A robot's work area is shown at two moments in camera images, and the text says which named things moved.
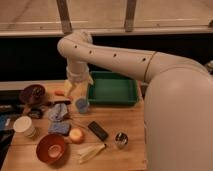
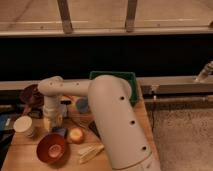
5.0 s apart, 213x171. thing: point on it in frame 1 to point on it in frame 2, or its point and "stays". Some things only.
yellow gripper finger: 67,88 to 47,124
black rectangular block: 100,132 stays
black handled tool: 50,103 stays
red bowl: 50,148 stays
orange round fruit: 76,135 stays
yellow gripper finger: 90,80 to 64,110
